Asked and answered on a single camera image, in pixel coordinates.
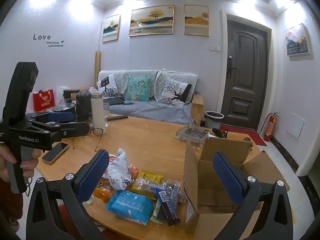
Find white smartphone on table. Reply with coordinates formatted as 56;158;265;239
42;142;69;164

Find black remote control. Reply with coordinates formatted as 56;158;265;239
106;115;128;121

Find black cylindrical canister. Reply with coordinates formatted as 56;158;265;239
76;91;92;122

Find left small painting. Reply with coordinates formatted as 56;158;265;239
102;14;120;43

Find glass ashtray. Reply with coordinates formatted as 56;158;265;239
175;124;209;145

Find clear barcode snack packet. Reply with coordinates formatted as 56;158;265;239
153;180;186;203

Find red fire extinguisher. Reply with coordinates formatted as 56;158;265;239
260;112;279;142

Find right golden painting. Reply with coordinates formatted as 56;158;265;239
184;4;209;37

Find wooden side cabinet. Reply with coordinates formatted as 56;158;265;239
190;94;204;126

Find large landscape painting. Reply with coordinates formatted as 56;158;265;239
129;5;175;37

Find white oat snack bag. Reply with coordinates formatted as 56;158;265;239
103;148;132;191

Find blue wet wipes pack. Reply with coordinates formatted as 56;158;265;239
106;190;153;225

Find green dark snack packet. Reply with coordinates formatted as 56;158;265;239
150;188;181;226

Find white wall panel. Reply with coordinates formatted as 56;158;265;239
287;113;305;139

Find person's left hand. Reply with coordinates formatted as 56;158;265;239
0;143;43;181

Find orange snack bag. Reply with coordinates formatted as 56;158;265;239
93;155;139;203

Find dark brown door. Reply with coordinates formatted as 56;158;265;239
221;20;268;130

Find red door mat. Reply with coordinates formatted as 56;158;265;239
219;125;267;147

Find teal tree cushion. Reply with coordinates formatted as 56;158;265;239
126;77;151;101

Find white thermos bottle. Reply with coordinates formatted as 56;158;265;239
91;93;106;133

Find yellow snack packet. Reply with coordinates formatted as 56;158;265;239
130;171;163;200

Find white black tree cushion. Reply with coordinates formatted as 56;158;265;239
158;77;192;106

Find red gift bag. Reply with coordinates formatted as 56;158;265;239
33;89;55;112

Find side wall canvas painting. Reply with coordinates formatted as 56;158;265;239
285;23;311;56

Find grey sofa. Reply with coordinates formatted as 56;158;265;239
98;69;198;125

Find black eyeglasses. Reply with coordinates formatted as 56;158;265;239
72;127;104;152

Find grey trash bin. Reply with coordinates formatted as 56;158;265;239
204;111;224;129

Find brown cardboard box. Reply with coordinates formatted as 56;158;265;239
183;138;293;239

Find white red print cushion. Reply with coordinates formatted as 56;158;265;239
97;74;118;98

